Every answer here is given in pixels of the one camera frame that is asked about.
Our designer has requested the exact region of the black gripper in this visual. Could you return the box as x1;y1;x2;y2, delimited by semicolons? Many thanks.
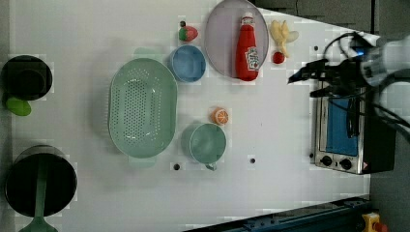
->
288;59;366;98

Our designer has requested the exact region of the red ketchup bottle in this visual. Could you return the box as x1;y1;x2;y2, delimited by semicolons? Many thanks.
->
235;12;260;81

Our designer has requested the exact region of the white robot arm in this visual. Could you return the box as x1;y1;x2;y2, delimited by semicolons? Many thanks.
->
288;33;409;98

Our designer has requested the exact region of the lilac round plate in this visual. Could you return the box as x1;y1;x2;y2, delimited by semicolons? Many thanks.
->
204;0;269;77

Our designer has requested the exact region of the small red toy strawberry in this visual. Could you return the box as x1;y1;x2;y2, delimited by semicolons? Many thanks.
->
273;51;285;64

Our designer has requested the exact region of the toy peeled banana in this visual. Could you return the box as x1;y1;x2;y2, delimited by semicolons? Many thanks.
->
270;20;299;58

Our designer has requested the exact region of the silver black toaster oven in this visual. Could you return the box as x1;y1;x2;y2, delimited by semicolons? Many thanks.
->
311;89;395;175

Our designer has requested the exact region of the toy orange half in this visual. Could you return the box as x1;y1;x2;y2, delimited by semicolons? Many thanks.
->
211;107;229;126

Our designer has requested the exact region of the green mug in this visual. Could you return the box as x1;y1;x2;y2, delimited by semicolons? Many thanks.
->
181;123;227;171

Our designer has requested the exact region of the blue round bowl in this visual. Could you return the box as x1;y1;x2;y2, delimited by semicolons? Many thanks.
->
169;44;207;83

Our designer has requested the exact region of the toy strawberry with green leaves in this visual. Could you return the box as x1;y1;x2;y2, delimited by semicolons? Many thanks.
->
178;21;198;42

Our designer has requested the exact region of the green perforated colander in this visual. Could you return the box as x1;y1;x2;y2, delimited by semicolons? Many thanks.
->
108;58;178;159

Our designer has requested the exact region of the small black pot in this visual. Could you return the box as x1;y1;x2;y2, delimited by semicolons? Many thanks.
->
1;55;53;101

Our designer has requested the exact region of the green spatula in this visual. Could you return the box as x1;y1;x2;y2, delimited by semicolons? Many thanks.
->
18;155;58;232

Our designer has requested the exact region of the large black pot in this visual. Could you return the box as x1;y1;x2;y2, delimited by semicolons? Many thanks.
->
4;145;77;218

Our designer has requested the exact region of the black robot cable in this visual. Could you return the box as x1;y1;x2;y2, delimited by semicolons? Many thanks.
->
323;31;410;143

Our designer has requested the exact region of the blue metal frame rail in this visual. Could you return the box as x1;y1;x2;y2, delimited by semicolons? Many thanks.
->
184;197;372;232

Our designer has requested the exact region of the green spoon handle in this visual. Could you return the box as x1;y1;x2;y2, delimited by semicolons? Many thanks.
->
3;93;32;116

